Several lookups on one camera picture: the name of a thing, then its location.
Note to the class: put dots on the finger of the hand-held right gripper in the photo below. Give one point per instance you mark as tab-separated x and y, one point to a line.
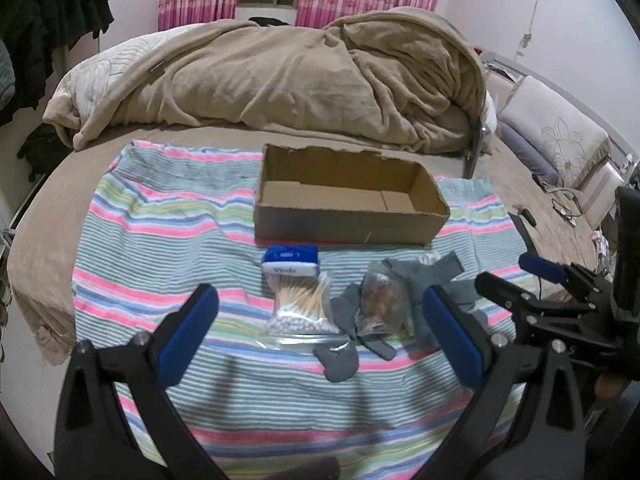
542	266
505	292

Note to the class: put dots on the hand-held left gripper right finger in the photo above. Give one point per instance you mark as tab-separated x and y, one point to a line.
452	332

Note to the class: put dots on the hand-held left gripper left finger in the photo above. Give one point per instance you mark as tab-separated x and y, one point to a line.
192	330

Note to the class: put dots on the clear bag of brown snacks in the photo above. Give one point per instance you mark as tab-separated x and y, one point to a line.
382	300

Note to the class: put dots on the bag of cotton swabs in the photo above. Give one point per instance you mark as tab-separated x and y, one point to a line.
300	310

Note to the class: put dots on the blue and white pack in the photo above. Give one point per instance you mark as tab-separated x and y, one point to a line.
290	260

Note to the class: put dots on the cardboard box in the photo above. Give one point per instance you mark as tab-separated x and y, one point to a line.
345	222

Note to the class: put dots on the person's right hand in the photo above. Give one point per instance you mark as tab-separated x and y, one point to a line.
612	387

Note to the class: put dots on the small black device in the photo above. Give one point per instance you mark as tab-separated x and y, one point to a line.
526	216

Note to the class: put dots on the striped pastel cloth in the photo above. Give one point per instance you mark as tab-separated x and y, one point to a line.
165	240

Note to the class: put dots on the grey purple pillow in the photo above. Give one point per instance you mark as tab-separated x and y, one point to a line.
530	157

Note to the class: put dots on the beige flower pillow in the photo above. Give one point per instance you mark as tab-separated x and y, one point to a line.
555	130

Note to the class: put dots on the bed with brown sheet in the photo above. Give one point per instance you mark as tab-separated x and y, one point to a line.
45	240

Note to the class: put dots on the black bag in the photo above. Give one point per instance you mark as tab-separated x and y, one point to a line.
45	152

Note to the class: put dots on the beige blanket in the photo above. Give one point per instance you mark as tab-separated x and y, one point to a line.
280	80

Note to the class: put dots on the dark hanging clothes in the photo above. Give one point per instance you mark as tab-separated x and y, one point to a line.
40	25

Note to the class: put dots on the metal bed frame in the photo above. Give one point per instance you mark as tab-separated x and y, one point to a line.
515	67

